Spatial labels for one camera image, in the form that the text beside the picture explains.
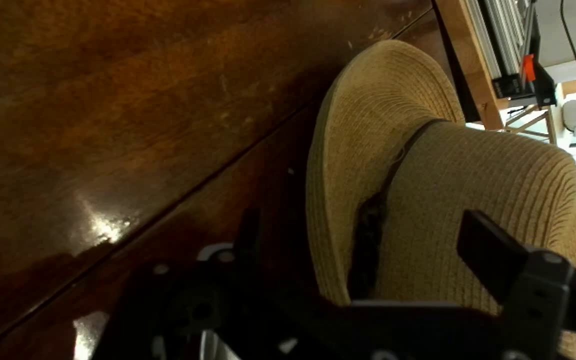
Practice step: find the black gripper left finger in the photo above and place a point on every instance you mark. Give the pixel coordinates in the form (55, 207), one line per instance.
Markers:
(235, 313)

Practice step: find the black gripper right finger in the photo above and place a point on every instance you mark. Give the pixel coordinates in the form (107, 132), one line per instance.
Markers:
(536, 289)

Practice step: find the tan woven straw hat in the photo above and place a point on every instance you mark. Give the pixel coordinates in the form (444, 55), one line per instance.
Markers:
(391, 172)

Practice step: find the aluminium rail robot base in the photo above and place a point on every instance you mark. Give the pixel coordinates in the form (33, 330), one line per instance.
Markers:
(488, 40)

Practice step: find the black orange clamp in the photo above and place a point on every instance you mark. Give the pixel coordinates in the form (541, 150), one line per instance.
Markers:
(532, 82)

